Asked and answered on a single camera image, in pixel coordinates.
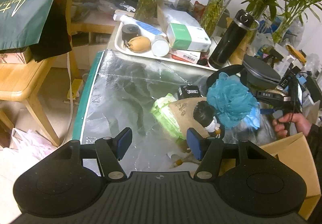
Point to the brown paper bag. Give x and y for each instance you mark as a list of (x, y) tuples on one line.
[(183, 113)]

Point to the grey zip hard case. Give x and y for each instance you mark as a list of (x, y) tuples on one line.
[(259, 74)]

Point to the black neck pillow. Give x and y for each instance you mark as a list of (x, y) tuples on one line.
[(229, 70)]

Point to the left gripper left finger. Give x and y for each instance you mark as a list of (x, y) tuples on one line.
[(110, 151)]

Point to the white plastic tray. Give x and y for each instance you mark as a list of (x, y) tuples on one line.
[(120, 46)]

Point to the brown cardboard box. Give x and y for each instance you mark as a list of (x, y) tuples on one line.
[(273, 180)]

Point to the wooden chair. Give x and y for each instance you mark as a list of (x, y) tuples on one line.
[(21, 83)]

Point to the black thermos bottle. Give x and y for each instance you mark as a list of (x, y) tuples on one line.
[(240, 25)]

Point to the black cartoon snack packet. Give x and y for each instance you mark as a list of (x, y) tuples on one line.
[(188, 91)]

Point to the teal mesh bath loofah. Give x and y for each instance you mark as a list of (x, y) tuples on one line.
[(233, 102)]

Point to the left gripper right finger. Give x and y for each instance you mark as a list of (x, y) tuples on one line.
[(208, 151)]

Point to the green wet wipes pack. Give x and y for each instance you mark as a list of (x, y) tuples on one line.
[(164, 116)]

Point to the white round jar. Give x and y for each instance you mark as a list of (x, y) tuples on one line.
[(160, 46)]

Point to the red white flat box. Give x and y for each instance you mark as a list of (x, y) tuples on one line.
[(189, 56)]

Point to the green white tissue box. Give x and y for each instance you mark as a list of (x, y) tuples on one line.
[(185, 37)]

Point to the tan egg-shaped pouch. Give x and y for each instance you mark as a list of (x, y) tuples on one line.
[(138, 44)]

